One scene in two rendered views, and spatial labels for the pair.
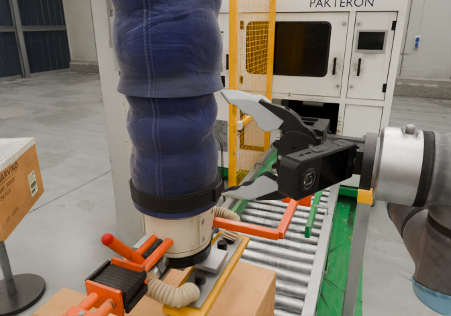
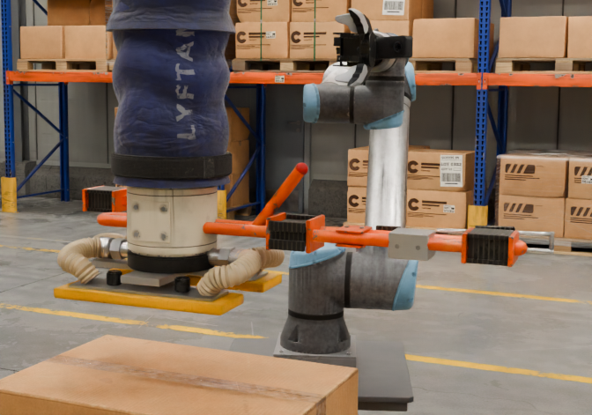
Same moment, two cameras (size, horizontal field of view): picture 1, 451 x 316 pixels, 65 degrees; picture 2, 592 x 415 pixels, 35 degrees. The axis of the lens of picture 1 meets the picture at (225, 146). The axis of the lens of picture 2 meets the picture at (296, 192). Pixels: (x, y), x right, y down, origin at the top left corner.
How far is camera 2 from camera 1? 200 cm
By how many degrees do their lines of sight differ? 89
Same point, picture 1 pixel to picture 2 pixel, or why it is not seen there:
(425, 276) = (389, 109)
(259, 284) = (130, 342)
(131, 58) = not seen: outside the picture
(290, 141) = (372, 38)
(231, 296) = (151, 353)
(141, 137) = (219, 82)
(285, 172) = (410, 42)
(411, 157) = not seen: hidden behind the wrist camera
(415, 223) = (360, 94)
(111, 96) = not seen: outside the picture
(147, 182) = (222, 138)
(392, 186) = not seen: hidden behind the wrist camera
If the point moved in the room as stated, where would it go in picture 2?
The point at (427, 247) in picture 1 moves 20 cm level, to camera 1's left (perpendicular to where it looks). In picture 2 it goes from (387, 93) to (398, 94)
